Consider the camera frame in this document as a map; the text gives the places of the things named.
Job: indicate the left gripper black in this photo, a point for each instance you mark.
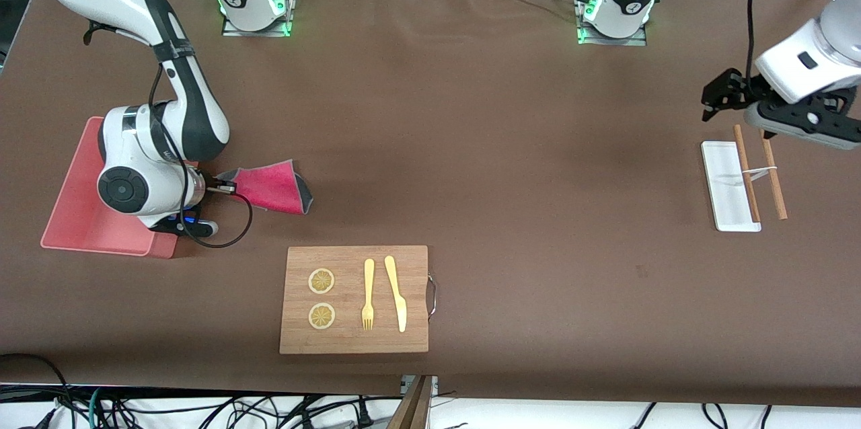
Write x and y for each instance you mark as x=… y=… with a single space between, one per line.
x=730 y=89

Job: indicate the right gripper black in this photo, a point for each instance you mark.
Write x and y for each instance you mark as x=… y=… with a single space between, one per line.
x=220 y=182

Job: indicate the grey and red cloth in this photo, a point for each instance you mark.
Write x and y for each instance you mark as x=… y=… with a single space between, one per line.
x=272 y=187

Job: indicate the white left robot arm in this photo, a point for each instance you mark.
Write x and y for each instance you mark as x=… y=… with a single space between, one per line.
x=807 y=66

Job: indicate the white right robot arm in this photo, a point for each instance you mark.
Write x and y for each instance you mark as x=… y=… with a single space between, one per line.
x=195 y=106

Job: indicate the white rectangular tray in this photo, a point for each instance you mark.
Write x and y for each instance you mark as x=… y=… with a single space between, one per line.
x=723 y=187

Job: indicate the lemon slice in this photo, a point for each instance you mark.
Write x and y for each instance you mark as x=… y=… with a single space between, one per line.
x=321 y=281
x=321 y=317

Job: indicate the pink plastic bin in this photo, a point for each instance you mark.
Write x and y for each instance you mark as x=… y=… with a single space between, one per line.
x=74 y=227

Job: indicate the yellow fork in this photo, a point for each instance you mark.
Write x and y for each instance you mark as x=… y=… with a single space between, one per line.
x=368 y=281

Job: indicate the wooden cutting board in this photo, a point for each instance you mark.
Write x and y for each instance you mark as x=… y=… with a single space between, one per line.
x=353 y=341

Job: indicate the yellow knife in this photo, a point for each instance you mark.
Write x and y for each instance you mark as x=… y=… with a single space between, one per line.
x=398 y=301

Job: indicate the black power plug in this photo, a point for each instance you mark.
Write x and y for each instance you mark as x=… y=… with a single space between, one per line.
x=364 y=415

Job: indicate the wooden plank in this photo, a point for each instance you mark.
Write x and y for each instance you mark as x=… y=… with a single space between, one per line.
x=412 y=409

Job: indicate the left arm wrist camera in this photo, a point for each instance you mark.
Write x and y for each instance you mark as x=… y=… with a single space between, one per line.
x=807 y=123

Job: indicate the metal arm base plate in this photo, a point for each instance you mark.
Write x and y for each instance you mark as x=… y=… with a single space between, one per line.
x=612 y=40
x=255 y=32

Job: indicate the small metal bracket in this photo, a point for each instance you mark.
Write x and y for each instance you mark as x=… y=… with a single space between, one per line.
x=434 y=383

